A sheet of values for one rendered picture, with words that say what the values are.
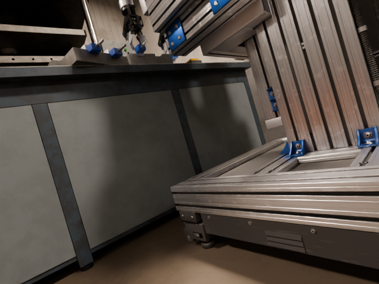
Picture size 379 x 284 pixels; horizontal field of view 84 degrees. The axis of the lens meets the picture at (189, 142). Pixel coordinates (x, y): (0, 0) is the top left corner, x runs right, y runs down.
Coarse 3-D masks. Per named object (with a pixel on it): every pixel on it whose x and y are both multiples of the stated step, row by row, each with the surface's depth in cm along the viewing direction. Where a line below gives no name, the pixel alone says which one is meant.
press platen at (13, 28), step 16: (0, 32) 150; (16, 32) 154; (32, 32) 159; (48, 32) 165; (64, 32) 171; (80, 32) 178; (0, 48) 166; (16, 48) 172; (32, 48) 178; (48, 48) 184; (64, 48) 191
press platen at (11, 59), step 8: (0, 56) 143; (8, 56) 146; (16, 56) 148; (24, 56) 151; (32, 56) 154; (40, 56) 156; (48, 56) 159; (56, 56) 163; (0, 64) 145; (8, 64) 147; (16, 64) 150; (24, 64) 153
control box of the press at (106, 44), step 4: (104, 44) 192; (108, 44) 194; (112, 44) 196; (116, 44) 198; (120, 44) 200; (128, 44) 205; (104, 48) 191; (108, 48) 193; (124, 48) 201; (128, 48) 204; (124, 52) 201
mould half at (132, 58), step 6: (132, 54) 109; (150, 54) 115; (162, 54) 120; (168, 54) 122; (132, 60) 108; (138, 60) 110; (144, 60) 112; (150, 60) 114; (156, 60) 117; (162, 60) 119; (168, 60) 121
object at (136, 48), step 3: (144, 42) 105; (138, 45) 108; (141, 45) 109; (144, 45) 107; (135, 48) 111; (138, 48) 108; (141, 48) 109; (144, 48) 110; (132, 51) 114; (135, 51) 111; (138, 51) 110; (141, 51) 111; (144, 51) 112; (138, 54) 112; (141, 54) 113
